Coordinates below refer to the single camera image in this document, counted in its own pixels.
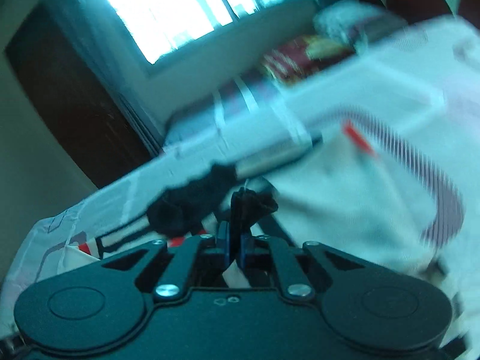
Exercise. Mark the white patterned bed sheet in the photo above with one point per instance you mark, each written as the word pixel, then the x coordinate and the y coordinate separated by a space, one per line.
pixel 356 202

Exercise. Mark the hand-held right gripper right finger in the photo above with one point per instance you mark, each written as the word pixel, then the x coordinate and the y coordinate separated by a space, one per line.
pixel 245 251

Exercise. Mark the grey curtain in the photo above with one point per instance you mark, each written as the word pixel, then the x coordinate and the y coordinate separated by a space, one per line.
pixel 123 93

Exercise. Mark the dark wooden door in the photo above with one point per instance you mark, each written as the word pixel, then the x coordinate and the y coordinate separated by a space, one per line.
pixel 67 101

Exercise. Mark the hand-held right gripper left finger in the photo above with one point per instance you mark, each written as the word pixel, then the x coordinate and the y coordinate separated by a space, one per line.
pixel 224 245

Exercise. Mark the grey white patterned pillow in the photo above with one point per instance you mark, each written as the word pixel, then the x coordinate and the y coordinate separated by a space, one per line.
pixel 341 20

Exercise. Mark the window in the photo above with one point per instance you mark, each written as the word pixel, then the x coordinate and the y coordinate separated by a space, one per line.
pixel 168 7

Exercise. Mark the maroon printed pillow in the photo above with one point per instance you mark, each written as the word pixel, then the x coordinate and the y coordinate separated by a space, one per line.
pixel 296 58

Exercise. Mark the purple white striped pillow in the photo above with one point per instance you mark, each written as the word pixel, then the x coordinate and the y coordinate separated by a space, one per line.
pixel 234 99

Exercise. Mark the black cloth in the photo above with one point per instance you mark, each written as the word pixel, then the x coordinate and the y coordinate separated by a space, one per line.
pixel 187 202

